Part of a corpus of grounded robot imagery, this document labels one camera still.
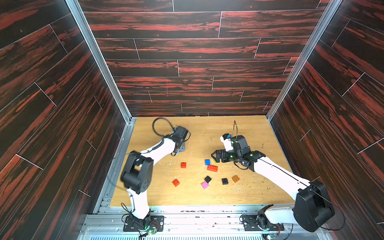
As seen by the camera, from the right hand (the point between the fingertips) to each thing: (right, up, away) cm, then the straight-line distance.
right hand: (220, 152), depth 86 cm
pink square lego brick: (-9, -19, -1) cm, 21 cm away
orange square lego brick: (+10, -16, +2) cm, 19 cm away
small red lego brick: (-22, -9, +7) cm, 25 cm away
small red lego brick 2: (-26, -18, 0) cm, 31 cm away
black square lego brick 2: (+3, -17, 0) cm, 17 cm away
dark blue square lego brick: (-6, -7, +8) cm, 13 cm away
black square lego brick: (-7, -16, +1) cm, 18 cm away
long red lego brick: (-4, -10, +5) cm, 12 cm away
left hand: (-24, +2, +10) cm, 27 cm away
